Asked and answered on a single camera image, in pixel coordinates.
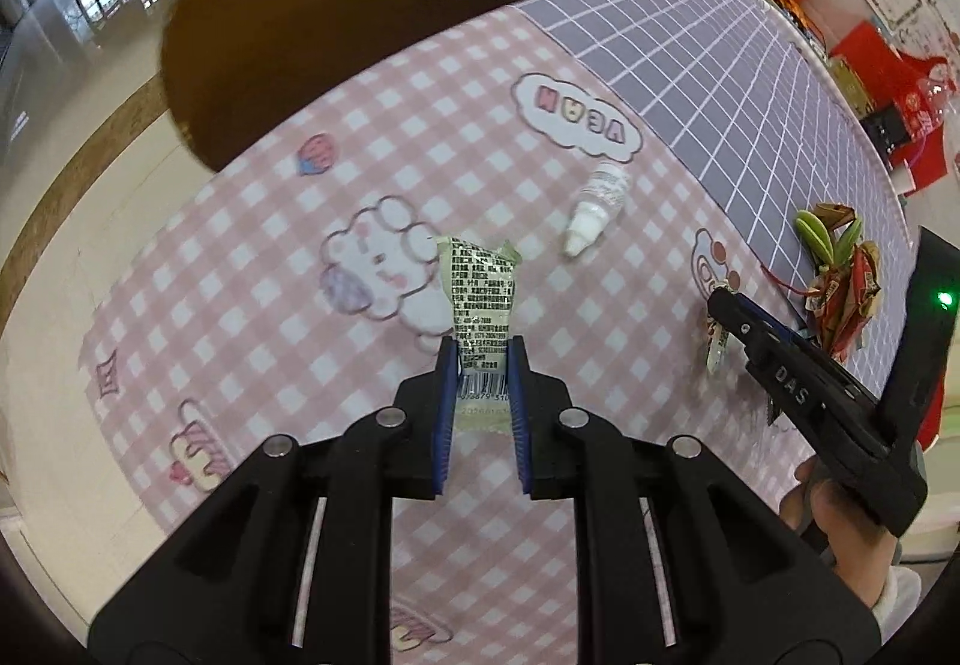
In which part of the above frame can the green printed sachet wrapper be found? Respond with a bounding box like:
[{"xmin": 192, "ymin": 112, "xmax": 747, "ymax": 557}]
[{"xmin": 438, "ymin": 236, "xmax": 523, "ymax": 433}]

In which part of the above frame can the person right hand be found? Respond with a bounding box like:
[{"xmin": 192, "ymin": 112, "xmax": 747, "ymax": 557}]
[{"xmin": 779, "ymin": 457, "xmax": 896, "ymax": 606}]

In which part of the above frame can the red gold candy wrapper pile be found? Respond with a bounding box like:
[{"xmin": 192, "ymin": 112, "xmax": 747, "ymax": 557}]
[{"xmin": 763, "ymin": 202, "xmax": 882, "ymax": 363}]

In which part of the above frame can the small white dropper bottle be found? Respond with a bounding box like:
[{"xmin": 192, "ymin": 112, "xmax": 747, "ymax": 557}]
[{"xmin": 563, "ymin": 161, "xmax": 631, "ymax": 259}]

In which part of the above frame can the pink checkered tablecloth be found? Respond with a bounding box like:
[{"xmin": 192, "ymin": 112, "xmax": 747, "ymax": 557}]
[{"xmin": 78, "ymin": 0, "xmax": 913, "ymax": 663}]

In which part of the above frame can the red decorations pile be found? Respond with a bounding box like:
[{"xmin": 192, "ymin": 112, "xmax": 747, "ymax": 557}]
[{"xmin": 737, "ymin": 0, "xmax": 960, "ymax": 194}]

